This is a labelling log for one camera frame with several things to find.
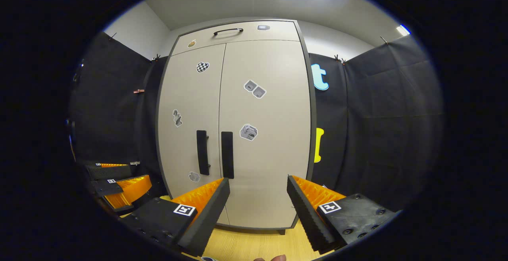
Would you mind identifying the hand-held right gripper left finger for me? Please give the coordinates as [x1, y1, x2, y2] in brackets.
[119, 178, 231, 257]

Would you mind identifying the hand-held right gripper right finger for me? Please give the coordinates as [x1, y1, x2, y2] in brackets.
[287, 175, 397, 253]

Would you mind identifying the grey white cabinet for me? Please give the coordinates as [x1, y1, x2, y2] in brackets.
[156, 19, 317, 236]

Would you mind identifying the white cabinet door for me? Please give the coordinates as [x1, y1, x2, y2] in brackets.
[158, 44, 227, 226]
[218, 40, 312, 230]

